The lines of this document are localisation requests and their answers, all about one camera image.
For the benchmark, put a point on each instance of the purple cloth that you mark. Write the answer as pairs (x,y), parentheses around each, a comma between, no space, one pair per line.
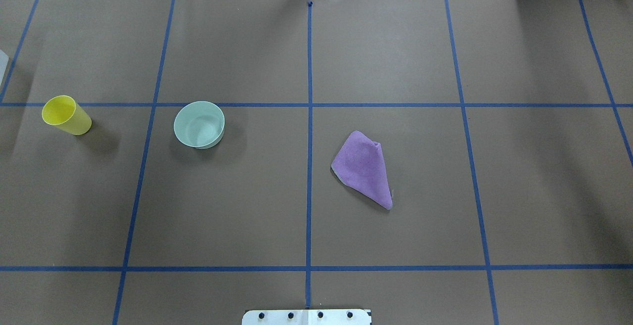
(360,165)

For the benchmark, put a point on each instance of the mint green bowl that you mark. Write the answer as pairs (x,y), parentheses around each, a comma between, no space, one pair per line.
(200,124)

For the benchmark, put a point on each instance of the yellow plastic cup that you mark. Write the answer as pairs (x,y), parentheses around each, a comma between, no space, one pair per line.
(65,114)

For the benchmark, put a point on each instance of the clear plastic storage box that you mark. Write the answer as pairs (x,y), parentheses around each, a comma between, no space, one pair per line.
(4,61)

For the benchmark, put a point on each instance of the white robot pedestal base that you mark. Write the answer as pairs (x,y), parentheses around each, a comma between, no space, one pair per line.
(308,317)

